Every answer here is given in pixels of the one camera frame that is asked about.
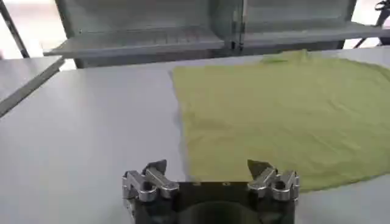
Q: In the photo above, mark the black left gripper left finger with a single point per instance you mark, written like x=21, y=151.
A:
x=152, y=182

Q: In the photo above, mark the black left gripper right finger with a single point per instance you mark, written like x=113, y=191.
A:
x=271, y=182

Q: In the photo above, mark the green shirt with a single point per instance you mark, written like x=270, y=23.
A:
x=274, y=121

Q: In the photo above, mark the grey metal shelf rack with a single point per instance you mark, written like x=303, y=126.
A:
x=152, y=39

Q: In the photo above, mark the grey side desk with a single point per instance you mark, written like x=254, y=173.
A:
x=21, y=76

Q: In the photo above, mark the black tripod stand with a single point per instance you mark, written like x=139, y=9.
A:
x=382, y=18

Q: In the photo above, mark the black slanted pole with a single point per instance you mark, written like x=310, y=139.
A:
x=13, y=30

